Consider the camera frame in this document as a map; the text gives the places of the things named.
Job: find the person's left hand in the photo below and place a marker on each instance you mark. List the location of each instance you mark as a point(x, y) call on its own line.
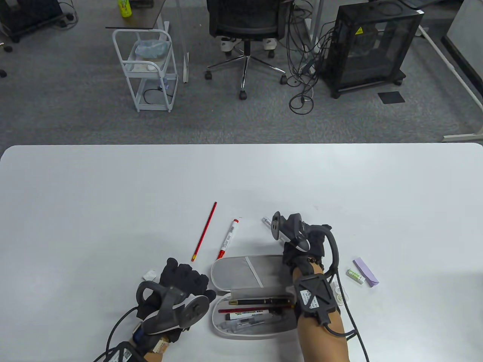
point(185, 275)

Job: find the person's right hand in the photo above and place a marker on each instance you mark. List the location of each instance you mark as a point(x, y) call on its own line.
point(298, 260)

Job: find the red pencil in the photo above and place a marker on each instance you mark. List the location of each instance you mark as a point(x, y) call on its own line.
point(203, 233)
point(234, 310)

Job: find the black and gold pen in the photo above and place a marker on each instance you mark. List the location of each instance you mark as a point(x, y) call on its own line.
point(260, 301)

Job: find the red-capped white marker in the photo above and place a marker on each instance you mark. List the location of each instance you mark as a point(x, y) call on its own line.
point(228, 239)

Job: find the white cartoon zippered pencil case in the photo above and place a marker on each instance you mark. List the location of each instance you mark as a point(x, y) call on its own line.
point(241, 271)

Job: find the purple sticky note pad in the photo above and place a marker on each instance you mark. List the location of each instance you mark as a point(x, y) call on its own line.
point(368, 273)

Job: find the black-capped white marker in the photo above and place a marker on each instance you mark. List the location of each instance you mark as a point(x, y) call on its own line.
point(249, 316)

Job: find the person's right forearm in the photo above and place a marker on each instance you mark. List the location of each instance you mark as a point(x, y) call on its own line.
point(320, 343)

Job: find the green label lead case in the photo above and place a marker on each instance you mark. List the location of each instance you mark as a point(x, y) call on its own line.
point(355, 276)

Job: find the grey right hand controller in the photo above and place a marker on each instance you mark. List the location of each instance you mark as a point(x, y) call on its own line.
point(290, 230)

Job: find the grey hand controller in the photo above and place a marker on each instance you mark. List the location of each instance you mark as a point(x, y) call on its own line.
point(169, 313)
point(290, 230)

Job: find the small grey eraser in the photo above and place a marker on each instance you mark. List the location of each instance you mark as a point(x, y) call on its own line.
point(150, 275)

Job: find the grey left hand controller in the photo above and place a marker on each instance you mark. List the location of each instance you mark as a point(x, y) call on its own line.
point(169, 313)

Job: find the clear correction tape dispenser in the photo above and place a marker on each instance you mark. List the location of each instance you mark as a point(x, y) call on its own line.
point(340, 294)

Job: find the white rolling cart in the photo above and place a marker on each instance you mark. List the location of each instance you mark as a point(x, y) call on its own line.
point(171, 96)

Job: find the black floor mat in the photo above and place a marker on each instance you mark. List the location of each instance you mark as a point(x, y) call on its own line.
point(391, 97)

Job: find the clear plastic bag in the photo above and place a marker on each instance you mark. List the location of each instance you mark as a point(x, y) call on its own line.
point(151, 49)

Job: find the white desk leg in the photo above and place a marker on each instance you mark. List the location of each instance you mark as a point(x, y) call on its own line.
point(316, 22)

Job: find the black office chair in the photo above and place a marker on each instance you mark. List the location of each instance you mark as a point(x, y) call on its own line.
point(245, 19)

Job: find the green bottle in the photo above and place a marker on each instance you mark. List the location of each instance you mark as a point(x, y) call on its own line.
point(125, 8)

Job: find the small black device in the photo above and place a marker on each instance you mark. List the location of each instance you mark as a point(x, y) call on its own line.
point(142, 3)

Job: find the white partition panel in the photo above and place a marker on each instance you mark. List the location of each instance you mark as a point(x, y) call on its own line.
point(468, 26)

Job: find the black equipment rack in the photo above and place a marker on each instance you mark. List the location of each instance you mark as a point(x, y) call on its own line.
point(26, 15)

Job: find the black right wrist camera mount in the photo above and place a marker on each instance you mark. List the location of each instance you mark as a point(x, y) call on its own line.
point(313, 298)

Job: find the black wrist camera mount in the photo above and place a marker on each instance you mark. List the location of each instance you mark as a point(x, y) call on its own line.
point(126, 354)
point(313, 298)

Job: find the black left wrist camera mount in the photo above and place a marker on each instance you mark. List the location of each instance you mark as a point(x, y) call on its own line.
point(126, 354)

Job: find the white desk frame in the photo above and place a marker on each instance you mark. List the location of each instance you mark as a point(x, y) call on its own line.
point(462, 136)

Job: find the black enclosure cabinet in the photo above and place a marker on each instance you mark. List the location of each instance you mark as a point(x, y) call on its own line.
point(373, 45)

